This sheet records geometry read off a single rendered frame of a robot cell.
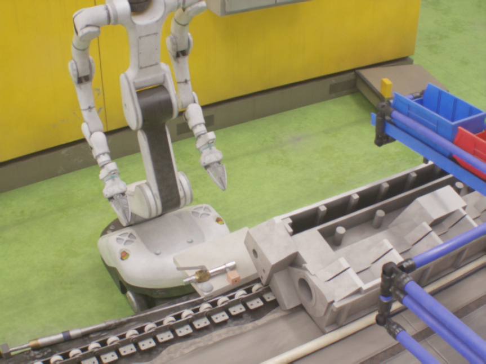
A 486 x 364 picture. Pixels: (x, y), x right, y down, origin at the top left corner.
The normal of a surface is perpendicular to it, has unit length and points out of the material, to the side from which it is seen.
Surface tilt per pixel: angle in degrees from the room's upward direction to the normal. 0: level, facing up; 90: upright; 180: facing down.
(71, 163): 90
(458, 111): 88
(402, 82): 0
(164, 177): 70
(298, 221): 100
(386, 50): 90
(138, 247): 0
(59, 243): 0
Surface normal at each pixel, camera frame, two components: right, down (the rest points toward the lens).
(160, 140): 0.48, 0.19
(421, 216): -0.55, -0.31
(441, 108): -0.88, 0.25
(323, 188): 0.01, -0.81
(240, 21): 0.48, 0.51
